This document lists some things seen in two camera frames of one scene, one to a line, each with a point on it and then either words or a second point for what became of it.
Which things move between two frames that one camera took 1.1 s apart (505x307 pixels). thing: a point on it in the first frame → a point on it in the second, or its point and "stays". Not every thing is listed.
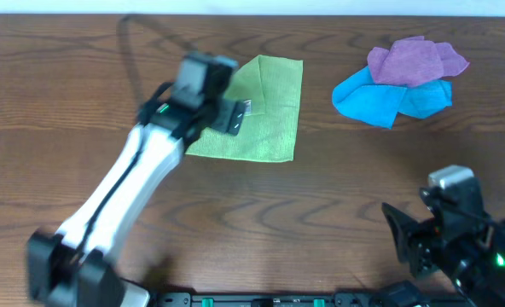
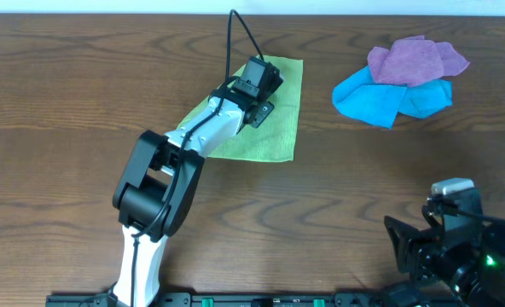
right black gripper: x=417 y=246 stays
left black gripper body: x=234 y=119 → x=264 y=110
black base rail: x=310 y=299 stays
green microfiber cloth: x=274 y=86 stays
